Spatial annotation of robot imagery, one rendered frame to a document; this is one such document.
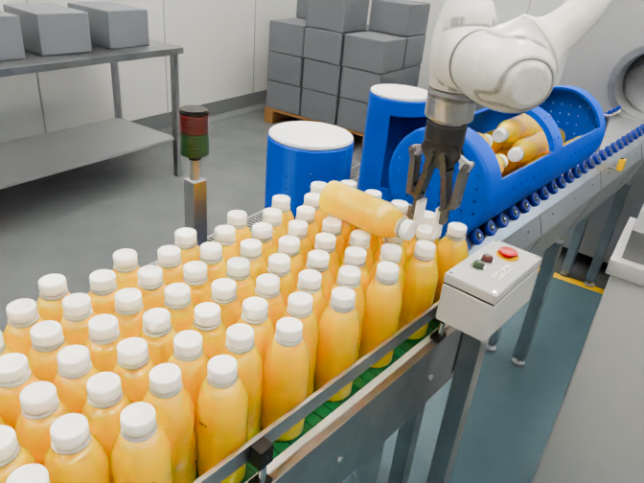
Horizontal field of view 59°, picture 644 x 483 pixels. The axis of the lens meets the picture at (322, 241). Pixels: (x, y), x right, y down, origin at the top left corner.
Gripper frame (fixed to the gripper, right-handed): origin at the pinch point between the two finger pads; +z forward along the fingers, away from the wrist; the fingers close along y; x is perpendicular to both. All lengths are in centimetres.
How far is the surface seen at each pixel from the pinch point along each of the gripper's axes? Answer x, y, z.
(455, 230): -4.5, -4.2, 2.3
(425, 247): 7.5, -4.2, 2.0
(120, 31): -105, 282, 12
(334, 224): 13.4, 13.1, 2.0
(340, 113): -297, 255, 86
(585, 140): -91, -1, 0
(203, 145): 20, 46, -7
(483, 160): -25.6, 2.2, -6.3
